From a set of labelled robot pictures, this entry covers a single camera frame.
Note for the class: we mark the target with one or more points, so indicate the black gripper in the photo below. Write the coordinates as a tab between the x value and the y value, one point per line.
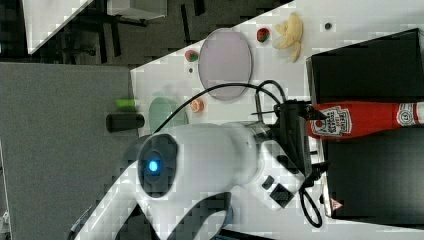
292	137

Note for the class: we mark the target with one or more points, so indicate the red ketchup bottle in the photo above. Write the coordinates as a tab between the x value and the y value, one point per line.
352	119

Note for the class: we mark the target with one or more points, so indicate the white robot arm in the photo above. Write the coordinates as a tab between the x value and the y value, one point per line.
182	177

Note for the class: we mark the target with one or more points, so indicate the black toaster oven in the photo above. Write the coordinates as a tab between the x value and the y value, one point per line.
371	94

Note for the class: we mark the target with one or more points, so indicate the peeled banana toy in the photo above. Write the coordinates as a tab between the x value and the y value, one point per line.
290	35

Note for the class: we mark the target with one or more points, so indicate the red strawberry toy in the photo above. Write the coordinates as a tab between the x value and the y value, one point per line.
262	35

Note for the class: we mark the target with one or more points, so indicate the grey round plate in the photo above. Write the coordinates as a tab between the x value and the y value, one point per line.
225	58

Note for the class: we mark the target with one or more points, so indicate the orange slice toy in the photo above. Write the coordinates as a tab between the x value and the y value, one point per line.
197	105

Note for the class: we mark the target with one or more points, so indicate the pink green strawberry toy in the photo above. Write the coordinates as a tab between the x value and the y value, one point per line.
191	55

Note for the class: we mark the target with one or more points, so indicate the green perforated colander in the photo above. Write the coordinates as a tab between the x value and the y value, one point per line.
160	109

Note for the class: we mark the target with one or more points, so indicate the green pepper toy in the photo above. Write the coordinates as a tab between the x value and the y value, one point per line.
125	103

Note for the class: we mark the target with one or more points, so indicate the white side table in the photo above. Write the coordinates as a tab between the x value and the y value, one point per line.
44	18

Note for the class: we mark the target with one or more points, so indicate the black cylinder post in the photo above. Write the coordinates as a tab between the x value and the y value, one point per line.
124	121

